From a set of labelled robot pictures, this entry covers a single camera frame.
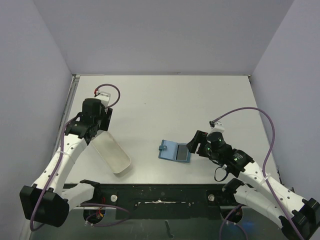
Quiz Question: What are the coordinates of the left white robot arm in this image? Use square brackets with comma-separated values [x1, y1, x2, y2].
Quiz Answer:
[19, 95, 113, 232]

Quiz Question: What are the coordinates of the white oblong plastic tray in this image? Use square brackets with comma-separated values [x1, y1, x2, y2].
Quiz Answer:
[91, 131, 132, 174]

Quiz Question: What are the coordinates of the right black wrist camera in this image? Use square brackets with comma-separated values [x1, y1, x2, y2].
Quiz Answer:
[206, 121, 226, 149]

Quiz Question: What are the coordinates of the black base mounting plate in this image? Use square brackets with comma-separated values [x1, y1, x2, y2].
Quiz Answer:
[83, 184, 238, 220]

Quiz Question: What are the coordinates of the dark grey credit card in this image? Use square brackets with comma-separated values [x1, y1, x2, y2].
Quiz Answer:
[176, 144, 188, 161]

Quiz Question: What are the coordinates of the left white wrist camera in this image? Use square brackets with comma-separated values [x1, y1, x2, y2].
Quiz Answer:
[95, 91, 111, 108]

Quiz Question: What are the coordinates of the aluminium front rail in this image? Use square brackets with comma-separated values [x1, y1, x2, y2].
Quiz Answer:
[19, 199, 301, 240]

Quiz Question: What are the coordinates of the aluminium rail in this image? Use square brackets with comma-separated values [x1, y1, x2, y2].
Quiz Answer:
[19, 199, 301, 240]
[51, 74, 80, 157]

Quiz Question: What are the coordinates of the aluminium left side rail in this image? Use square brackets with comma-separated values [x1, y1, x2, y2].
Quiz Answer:
[51, 74, 80, 157]

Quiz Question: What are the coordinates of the blue leather card holder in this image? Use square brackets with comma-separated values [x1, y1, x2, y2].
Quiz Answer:
[158, 139, 191, 164]

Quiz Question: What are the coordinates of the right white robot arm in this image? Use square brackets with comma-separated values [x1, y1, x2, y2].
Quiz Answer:
[186, 130, 320, 240]

